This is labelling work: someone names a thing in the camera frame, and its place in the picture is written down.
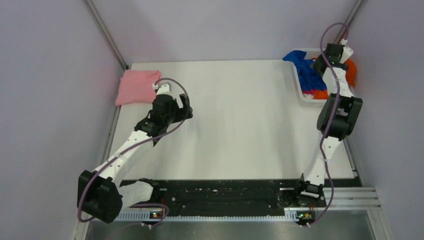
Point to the folded pink t shirt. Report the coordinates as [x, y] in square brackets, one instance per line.
[136, 86]

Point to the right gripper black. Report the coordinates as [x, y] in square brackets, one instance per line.
[320, 60]

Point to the magenta garment in basket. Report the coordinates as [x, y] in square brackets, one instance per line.
[309, 94]

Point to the white plastic laundry basket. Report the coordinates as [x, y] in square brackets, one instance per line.
[331, 77]

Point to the left corner frame post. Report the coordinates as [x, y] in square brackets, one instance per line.
[105, 33]

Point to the aluminium frame rail front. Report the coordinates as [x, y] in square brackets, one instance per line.
[339, 199]

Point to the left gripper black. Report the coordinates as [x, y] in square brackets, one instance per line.
[181, 112]

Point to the corner frame post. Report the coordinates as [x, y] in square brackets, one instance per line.
[105, 33]
[358, 4]

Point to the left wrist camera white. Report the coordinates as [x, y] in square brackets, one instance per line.
[162, 89]

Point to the right corner frame post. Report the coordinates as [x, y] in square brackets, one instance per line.
[358, 4]

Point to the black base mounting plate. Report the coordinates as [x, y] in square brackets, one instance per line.
[229, 198]

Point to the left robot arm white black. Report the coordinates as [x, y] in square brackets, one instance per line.
[100, 193]

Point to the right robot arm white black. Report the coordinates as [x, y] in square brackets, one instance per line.
[336, 120]

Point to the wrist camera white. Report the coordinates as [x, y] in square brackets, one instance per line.
[162, 89]
[347, 52]

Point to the blue printed t shirt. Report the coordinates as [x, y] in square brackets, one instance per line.
[308, 78]

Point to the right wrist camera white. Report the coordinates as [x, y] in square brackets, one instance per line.
[347, 52]

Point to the orange t shirt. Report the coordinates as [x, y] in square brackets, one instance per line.
[350, 78]

